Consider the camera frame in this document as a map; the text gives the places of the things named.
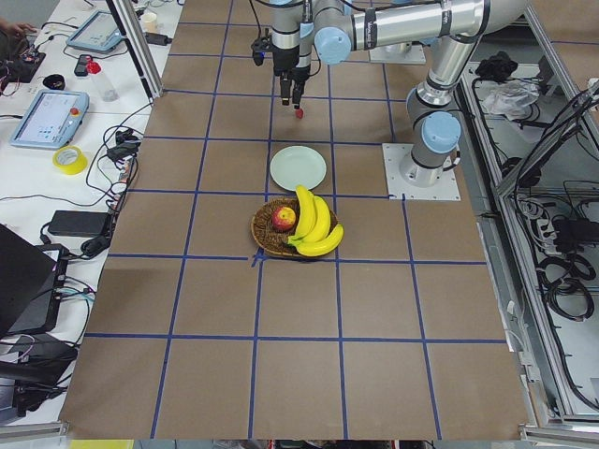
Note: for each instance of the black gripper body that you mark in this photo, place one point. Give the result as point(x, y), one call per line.
point(303, 60)
point(284, 60)

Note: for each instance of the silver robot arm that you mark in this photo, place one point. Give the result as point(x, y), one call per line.
point(383, 73)
point(286, 18)

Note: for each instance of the light green plate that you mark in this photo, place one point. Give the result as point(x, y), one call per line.
point(295, 165)

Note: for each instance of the red yellow apple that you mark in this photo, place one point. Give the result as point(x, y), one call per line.
point(283, 219)

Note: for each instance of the paper cup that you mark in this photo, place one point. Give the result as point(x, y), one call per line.
point(149, 22)

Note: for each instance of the yellow banana bunch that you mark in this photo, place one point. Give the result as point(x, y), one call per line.
point(314, 235)

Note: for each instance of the brown wicker basket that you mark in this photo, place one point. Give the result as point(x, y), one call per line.
point(270, 240)

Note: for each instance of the clear plastic bottle red cap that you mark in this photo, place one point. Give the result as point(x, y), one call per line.
point(101, 81)

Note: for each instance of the blue teach pendant far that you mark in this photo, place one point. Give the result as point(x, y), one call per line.
point(99, 33)

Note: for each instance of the blue teach pendant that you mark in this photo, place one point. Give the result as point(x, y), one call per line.
point(99, 33)
point(51, 121)

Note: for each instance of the yellow tape roll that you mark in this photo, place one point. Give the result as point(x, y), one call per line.
point(70, 160)

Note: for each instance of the blue teach pendant near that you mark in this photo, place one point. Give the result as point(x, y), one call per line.
point(51, 121)

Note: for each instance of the black power adapter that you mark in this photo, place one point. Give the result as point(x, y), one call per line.
point(77, 223)

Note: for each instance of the black laptop computer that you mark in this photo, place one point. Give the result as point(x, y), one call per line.
point(31, 277)

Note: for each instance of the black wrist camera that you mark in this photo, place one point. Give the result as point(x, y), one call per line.
point(260, 48)

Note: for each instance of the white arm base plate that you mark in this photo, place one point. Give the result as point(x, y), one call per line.
point(406, 180)

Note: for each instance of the aluminium frame post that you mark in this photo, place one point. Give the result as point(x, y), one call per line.
point(128, 25)

